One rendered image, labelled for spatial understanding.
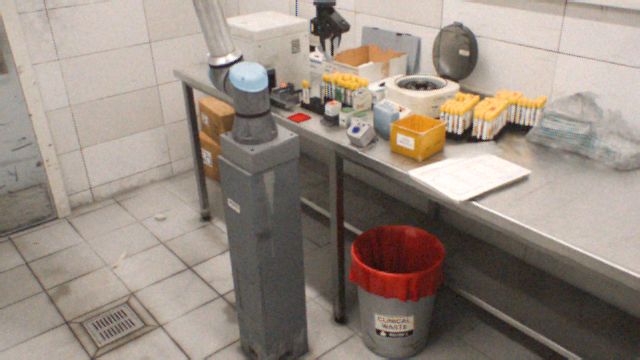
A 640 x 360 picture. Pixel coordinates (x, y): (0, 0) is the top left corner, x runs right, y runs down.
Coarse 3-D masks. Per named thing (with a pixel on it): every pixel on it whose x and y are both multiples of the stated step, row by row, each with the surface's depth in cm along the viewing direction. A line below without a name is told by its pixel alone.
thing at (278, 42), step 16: (240, 16) 254; (256, 16) 253; (272, 16) 252; (288, 16) 251; (240, 32) 238; (256, 32) 231; (272, 32) 236; (288, 32) 241; (304, 32) 246; (240, 48) 242; (256, 48) 234; (272, 48) 238; (288, 48) 244; (304, 48) 249; (272, 64) 241; (288, 64) 246; (304, 64) 252; (272, 80) 246; (288, 80) 249
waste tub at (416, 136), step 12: (408, 120) 198; (420, 120) 199; (432, 120) 195; (396, 132) 192; (408, 132) 188; (420, 132) 185; (432, 132) 188; (444, 132) 193; (396, 144) 194; (408, 144) 190; (420, 144) 186; (432, 144) 190; (408, 156) 192; (420, 156) 188
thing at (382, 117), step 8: (376, 104) 209; (384, 104) 208; (376, 112) 208; (384, 112) 204; (392, 112) 201; (376, 120) 209; (384, 120) 205; (392, 120) 202; (376, 128) 211; (384, 128) 206; (384, 136) 206
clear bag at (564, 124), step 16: (576, 96) 190; (592, 96) 186; (544, 112) 194; (560, 112) 190; (576, 112) 189; (592, 112) 188; (544, 128) 195; (560, 128) 192; (576, 128) 190; (544, 144) 197; (560, 144) 194; (576, 144) 190
